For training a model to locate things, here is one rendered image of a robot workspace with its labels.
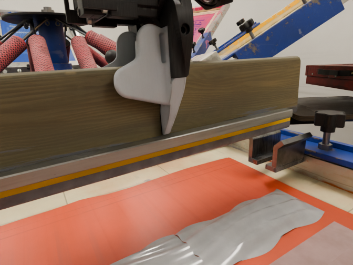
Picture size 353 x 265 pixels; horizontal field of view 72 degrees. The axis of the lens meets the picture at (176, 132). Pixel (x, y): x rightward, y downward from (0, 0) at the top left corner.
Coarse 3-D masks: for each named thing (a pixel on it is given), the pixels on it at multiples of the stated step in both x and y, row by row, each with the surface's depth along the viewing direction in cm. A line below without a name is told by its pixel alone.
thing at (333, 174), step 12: (240, 144) 52; (312, 156) 39; (288, 168) 42; (300, 168) 40; (312, 168) 39; (324, 168) 37; (336, 168) 35; (348, 168) 34; (324, 180) 37; (336, 180) 36; (348, 180) 34
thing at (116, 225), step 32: (128, 192) 36; (32, 224) 30; (64, 224) 30; (96, 224) 30; (128, 224) 29; (160, 224) 29; (0, 256) 25; (32, 256) 25; (64, 256) 25; (96, 256) 25
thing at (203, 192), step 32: (224, 160) 47; (160, 192) 36; (192, 192) 36; (224, 192) 36; (256, 192) 35; (288, 192) 35; (192, 224) 29; (320, 224) 28; (352, 224) 28; (288, 256) 24; (320, 256) 24; (352, 256) 23
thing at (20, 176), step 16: (272, 112) 30; (288, 112) 30; (192, 128) 25; (208, 128) 24; (224, 128) 25; (240, 128) 26; (128, 144) 21; (144, 144) 21; (160, 144) 22; (176, 144) 22; (48, 160) 18; (64, 160) 18; (80, 160) 18; (96, 160) 19; (112, 160) 19; (0, 176) 16; (16, 176) 16; (32, 176) 17; (48, 176) 17
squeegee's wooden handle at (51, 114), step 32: (192, 64) 23; (224, 64) 25; (256, 64) 28; (288, 64) 30; (0, 96) 16; (32, 96) 17; (64, 96) 18; (96, 96) 19; (192, 96) 24; (224, 96) 26; (256, 96) 29; (288, 96) 32; (0, 128) 16; (32, 128) 17; (64, 128) 18; (96, 128) 20; (128, 128) 21; (160, 128) 23; (0, 160) 17; (32, 160) 18
